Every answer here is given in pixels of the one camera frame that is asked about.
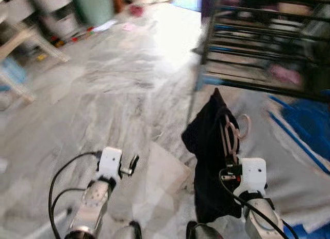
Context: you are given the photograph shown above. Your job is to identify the pink plastic hanger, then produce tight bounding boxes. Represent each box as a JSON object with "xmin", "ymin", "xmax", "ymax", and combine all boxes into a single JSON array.
[{"xmin": 221, "ymin": 114, "xmax": 251, "ymax": 165}]

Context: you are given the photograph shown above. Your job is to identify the black garment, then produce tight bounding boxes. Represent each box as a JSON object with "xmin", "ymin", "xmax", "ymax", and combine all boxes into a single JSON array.
[{"xmin": 181, "ymin": 88, "xmax": 243, "ymax": 224}]

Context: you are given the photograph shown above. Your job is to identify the blue plastic hanger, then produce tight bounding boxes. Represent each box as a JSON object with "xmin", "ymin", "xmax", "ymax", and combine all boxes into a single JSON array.
[{"xmin": 268, "ymin": 96, "xmax": 330, "ymax": 175}]

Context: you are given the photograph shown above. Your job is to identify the robot left leg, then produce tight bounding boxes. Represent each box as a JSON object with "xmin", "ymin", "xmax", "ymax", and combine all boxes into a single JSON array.
[{"xmin": 111, "ymin": 221, "xmax": 142, "ymax": 239}]

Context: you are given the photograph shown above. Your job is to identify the robot leg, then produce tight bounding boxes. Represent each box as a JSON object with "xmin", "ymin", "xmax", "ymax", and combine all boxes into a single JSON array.
[
  {"xmin": 187, "ymin": 221, "xmax": 222, "ymax": 239},
  {"xmin": 111, "ymin": 221, "xmax": 142, "ymax": 239}
]

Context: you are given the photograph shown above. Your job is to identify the pale grey shirt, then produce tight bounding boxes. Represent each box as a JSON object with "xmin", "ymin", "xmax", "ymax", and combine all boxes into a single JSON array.
[{"xmin": 227, "ymin": 88, "xmax": 330, "ymax": 232}]

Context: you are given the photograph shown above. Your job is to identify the robot right leg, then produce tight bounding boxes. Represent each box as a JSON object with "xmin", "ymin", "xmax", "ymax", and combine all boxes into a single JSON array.
[{"xmin": 187, "ymin": 221, "xmax": 222, "ymax": 239}]

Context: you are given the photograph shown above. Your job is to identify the black metal drying rack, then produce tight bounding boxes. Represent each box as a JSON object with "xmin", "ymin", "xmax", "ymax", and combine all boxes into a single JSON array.
[{"xmin": 196, "ymin": 0, "xmax": 330, "ymax": 103}]

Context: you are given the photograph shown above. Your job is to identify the pink clothes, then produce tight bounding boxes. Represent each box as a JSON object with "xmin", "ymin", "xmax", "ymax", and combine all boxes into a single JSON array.
[{"xmin": 271, "ymin": 63, "xmax": 303, "ymax": 86}]

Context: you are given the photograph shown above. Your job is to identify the white paper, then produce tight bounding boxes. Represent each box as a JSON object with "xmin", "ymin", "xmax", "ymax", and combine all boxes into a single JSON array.
[{"xmin": 93, "ymin": 20, "xmax": 119, "ymax": 33}]

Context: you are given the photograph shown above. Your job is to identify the light blue box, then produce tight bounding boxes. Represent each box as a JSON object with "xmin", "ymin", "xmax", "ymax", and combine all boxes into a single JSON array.
[{"xmin": 0, "ymin": 58, "xmax": 26, "ymax": 91}]

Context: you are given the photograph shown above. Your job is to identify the red cloth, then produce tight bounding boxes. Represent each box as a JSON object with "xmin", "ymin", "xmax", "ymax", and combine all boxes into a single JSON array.
[{"xmin": 129, "ymin": 6, "xmax": 144, "ymax": 18}]

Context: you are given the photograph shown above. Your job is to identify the green plastic bin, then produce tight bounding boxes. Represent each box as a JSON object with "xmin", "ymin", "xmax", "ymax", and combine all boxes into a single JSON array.
[{"xmin": 70, "ymin": 0, "xmax": 115, "ymax": 26}]

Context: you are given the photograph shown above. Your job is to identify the beige plastic chair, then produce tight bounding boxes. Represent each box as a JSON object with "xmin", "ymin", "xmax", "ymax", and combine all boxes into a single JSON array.
[{"xmin": 0, "ymin": 20, "xmax": 70, "ymax": 103}]

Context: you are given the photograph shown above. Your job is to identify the grey drawer storage cart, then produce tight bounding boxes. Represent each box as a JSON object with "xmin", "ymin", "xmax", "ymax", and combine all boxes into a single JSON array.
[{"xmin": 28, "ymin": 0, "xmax": 79, "ymax": 41}]

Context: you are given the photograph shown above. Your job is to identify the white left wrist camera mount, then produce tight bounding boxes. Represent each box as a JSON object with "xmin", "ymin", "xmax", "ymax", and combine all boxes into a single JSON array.
[{"xmin": 98, "ymin": 147, "xmax": 123, "ymax": 181}]

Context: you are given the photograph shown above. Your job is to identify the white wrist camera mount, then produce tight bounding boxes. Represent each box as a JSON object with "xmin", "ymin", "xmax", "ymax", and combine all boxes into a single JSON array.
[
  {"xmin": 98, "ymin": 147, "xmax": 123, "ymax": 181},
  {"xmin": 240, "ymin": 158, "xmax": 268, "ymax": 196}
]

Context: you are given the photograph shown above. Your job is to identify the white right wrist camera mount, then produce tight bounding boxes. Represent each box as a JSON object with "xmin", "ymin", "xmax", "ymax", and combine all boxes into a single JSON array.
[{"xmin": 240, "ymin": 158, "xmax": 268, "ymax": 196}]

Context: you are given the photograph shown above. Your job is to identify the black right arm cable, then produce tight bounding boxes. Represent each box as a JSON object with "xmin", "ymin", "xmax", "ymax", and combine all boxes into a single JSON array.
[{"xmin": 219, "ymin": 169, "xmax": 289, "ymax": 239}]

